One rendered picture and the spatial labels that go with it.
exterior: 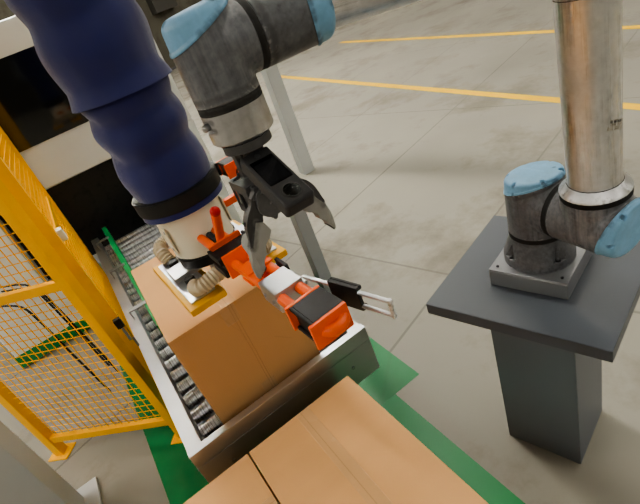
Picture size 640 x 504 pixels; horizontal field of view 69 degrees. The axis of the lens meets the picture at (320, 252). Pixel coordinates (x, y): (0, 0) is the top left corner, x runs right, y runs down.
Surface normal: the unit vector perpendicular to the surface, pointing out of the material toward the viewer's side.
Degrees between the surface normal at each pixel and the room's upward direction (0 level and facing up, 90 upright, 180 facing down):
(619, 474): 0
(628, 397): 0
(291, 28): 101
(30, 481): 90
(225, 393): 90
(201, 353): 90
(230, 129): 90
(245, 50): 105
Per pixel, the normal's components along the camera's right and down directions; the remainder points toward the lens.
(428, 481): -0.32, -0.80
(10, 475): 0.52, 0.30
